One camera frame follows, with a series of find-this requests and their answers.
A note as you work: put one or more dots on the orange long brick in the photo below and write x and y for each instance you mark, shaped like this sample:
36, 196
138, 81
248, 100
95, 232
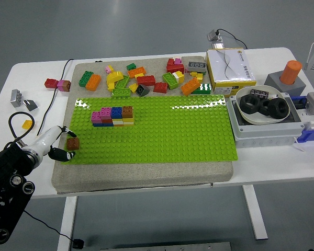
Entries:
136, 72
93, 82
190, 86

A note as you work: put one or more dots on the white stacked brick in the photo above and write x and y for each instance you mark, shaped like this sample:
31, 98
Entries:
117, 121

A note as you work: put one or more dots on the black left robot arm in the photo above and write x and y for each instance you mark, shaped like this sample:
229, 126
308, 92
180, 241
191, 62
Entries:
8, 167

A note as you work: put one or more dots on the brown stacked brick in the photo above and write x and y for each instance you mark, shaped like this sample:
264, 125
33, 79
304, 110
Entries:
127, 111

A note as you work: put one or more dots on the grey metal plate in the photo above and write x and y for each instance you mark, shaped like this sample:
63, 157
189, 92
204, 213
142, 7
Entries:
167, 246

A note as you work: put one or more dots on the grey-brown mat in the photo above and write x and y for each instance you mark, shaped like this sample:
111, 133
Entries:
136, 173

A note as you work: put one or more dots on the large black hex nut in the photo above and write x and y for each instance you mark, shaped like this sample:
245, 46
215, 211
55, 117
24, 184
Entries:
278, 108
249, 104

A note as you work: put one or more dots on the white table leg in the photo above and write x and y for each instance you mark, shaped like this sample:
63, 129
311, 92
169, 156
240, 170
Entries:
66, 222
255, 211

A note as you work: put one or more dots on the flat yellow brick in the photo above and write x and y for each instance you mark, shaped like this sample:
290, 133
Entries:
139, 75

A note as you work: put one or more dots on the light grey brick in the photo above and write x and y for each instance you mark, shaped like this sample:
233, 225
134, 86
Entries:
16, 98

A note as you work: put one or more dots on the lime green long brick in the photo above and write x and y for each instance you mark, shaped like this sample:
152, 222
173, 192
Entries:
170, 80
121, 92
122, 82

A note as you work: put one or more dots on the small white brick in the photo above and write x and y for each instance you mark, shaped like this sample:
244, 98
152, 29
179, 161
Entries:
176, 74
176, 57

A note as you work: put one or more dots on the grey block with hole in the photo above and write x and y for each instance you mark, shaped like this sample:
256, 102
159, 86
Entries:
277, 83

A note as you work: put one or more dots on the yellow stacked brick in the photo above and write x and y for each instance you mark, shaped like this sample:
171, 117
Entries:
128, 120

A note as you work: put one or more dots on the small black hex nut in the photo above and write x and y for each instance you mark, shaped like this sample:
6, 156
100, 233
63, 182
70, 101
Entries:
264, 107

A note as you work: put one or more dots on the grey junction box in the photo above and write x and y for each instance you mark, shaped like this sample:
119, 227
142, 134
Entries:
264, 132

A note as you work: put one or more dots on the dark grey slope brick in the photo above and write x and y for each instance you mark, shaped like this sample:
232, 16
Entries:
142, 90

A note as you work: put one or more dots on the blue and white rail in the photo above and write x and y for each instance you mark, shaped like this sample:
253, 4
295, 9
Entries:
312, 132

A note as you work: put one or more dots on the blue plastic clamp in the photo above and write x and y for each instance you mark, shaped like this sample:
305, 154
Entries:
299, 102

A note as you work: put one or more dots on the small pink stacked brick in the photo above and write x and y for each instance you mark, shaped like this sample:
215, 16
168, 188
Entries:
95, 117

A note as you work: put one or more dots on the red square brick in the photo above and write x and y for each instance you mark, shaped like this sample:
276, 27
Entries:
160, 87

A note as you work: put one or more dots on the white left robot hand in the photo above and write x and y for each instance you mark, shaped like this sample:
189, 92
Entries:
45, 139

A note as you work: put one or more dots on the small yellow brick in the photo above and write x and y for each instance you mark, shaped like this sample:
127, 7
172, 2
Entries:
199, 76
192, 74
133, 87

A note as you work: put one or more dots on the purple terminal block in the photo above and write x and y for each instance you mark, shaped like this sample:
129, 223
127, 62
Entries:
259, 93

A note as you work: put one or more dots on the grey long brick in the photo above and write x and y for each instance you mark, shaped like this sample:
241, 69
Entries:
196, 66

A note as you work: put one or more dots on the green and white brick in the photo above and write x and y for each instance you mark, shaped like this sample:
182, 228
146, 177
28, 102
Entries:
202, 89

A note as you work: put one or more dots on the red stacked brick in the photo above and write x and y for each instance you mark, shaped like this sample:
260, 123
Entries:
107, 120

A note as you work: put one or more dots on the brown toy brick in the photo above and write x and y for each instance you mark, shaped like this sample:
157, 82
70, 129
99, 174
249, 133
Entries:
73, 143

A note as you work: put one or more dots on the long blue base brick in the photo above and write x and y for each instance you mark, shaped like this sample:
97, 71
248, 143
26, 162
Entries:
103, 124

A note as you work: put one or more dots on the white bowl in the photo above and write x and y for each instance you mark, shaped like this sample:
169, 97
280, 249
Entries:
247, 119

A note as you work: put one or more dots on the large red brick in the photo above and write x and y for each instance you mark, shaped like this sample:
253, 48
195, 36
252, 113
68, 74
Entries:
174, 68

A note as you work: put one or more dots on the dark green long brick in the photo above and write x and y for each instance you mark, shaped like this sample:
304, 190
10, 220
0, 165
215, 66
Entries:
85, 78

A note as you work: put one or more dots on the orange cylinder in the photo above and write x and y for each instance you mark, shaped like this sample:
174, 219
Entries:
291, 72

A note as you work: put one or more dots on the red long brick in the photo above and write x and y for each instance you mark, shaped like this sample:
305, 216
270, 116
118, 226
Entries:
146, 80

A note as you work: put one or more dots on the black floor plug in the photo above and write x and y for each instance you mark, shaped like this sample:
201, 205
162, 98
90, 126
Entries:
78, 243

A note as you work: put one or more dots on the green toy baseplate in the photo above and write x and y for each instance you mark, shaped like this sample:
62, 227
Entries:
159, 130

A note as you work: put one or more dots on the silver clip device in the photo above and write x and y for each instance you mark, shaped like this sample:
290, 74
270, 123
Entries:
215, 39

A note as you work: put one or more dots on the blue stacked brick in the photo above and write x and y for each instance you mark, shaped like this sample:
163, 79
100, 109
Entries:
116, 112

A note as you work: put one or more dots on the orange base brick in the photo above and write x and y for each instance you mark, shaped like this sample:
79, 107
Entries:
119, 124

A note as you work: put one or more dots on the small dark green brick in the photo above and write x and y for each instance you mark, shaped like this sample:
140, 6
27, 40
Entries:
131, 66

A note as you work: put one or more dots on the yellow curved brick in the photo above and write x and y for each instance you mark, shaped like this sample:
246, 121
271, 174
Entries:
113, 78

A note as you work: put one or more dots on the white and yellow cardboard box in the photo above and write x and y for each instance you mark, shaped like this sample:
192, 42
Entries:
229, 68

